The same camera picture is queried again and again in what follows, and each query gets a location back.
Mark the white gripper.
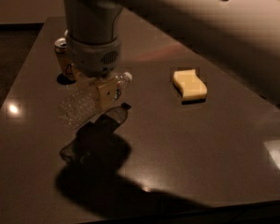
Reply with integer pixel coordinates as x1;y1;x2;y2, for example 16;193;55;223
64;32;121;111

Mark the clear plastic water bottle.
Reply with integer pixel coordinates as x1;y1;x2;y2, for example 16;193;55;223
58;72;133;130

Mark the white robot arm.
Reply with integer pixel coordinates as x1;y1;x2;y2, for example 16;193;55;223
64;0;280;109

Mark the orange soda can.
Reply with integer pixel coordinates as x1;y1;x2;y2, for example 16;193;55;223
54;37;77;84

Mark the yellow sponge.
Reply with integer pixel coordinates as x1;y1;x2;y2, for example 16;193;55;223
173;69;207;102

